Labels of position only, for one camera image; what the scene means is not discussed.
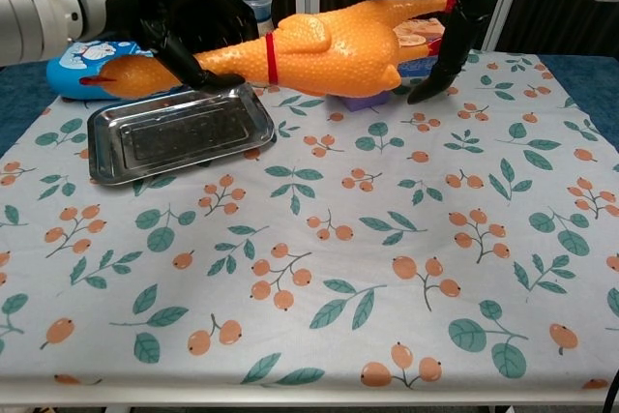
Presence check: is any purple block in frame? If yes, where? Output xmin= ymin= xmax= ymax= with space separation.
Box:
xmin=337 ymin=90 xmax=393 ymax=112

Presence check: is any floral fruit print tablecloth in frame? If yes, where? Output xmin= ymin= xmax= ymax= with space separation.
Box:
xmin=0 ymin=48 xmax=619 ymax=396

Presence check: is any blue orange cookie box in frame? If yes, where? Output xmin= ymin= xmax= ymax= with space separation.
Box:
xmin=392 ymin=16 xmax=452 ymax=78

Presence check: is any yellow rubber chicken toy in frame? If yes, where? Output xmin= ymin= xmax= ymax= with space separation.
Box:
xmin=79 ymin=0 xmax=458 ymax=101

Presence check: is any slanted white frame post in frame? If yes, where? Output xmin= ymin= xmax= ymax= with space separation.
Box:
xmin=482 ymin=0 xmax=516 ymax=52

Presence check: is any stainless steel rectangular tray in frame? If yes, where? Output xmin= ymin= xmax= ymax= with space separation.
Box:
xmin=86 ymin=82 xmax=278 ymax=188

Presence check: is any blue detergent pump bottle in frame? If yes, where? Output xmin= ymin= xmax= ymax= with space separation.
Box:
xmin=45 ymin=38 xmax=159 ymax=103

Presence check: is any beige sauce bottle clear cap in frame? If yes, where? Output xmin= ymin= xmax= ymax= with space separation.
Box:
xmin=234 ymin=0 xmax=276 ymax=38

